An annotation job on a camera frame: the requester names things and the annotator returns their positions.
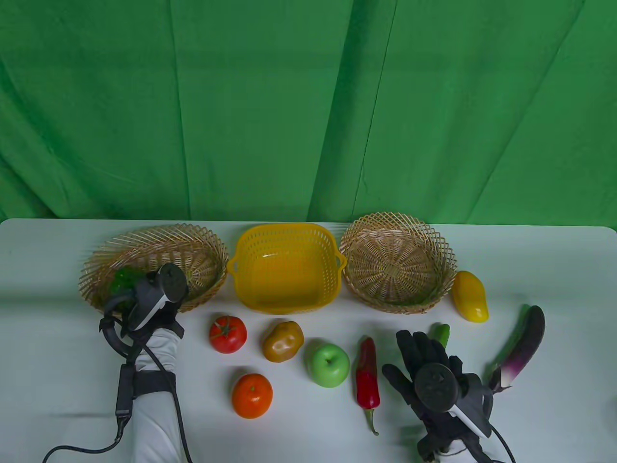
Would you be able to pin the person's left hand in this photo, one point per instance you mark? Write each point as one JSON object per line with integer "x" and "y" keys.
{"x": 166, "y": 318}

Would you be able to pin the round grey left hand tracker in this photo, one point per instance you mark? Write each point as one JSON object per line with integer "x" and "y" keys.
{"x": 173, "y": 282}

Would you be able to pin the green bell pepper object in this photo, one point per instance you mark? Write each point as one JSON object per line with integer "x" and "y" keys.
{"x": 124, "y": 279}

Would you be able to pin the yellow plastic basket container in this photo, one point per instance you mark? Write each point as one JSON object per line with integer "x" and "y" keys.
{"x": 284, "y": 275}

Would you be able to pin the red tomato object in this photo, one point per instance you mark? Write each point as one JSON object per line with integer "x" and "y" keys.
{"x": 228, "y": 335}

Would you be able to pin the oval wicker basket container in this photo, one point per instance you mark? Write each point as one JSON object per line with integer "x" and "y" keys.
{"x": 193, "y": 255}

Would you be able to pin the green apple object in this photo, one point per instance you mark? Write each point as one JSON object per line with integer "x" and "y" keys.
{"x": 328, "y": 365}

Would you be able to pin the brown potato object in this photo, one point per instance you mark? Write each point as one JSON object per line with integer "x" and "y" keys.
{"x": 283, "y": 342}

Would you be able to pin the orange fruit object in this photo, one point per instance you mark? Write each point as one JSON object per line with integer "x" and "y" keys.
{"x": 252, "y": 395}

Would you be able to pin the round grey hand tracker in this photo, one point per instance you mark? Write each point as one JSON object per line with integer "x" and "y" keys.
{"x": 173, "y": 282}
{"x": 436, "y": 388}

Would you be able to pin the person's right hand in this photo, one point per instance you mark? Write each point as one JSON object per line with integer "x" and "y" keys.
{"x": 424, "y": 352}

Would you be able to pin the red chili pepper object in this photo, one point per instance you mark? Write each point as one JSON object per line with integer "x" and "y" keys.
{"x": 367, "y": 381}

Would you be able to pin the round wicker basket container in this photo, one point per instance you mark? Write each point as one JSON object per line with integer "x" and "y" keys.
{"x": 395, "y": 265}

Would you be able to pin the yellow mango object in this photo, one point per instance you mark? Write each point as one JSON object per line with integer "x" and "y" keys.
{"x": 470, "y": 296}

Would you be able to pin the long green pepper object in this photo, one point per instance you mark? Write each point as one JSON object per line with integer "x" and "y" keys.
{"x": 442, "y": 333}

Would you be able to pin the round grey right hand tracker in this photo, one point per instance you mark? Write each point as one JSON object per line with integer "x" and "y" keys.
{"x": 436, "y": 388}

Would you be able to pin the person's left forearm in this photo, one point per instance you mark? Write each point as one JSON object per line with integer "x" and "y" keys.
{"x": 154, "y": 429}

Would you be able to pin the purple eggplant object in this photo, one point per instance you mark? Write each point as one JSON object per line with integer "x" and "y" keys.
{"x": 523, "y": 347}

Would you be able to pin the green background cloth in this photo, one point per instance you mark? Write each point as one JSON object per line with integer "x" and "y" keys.
{"x": 289, "y": 96}

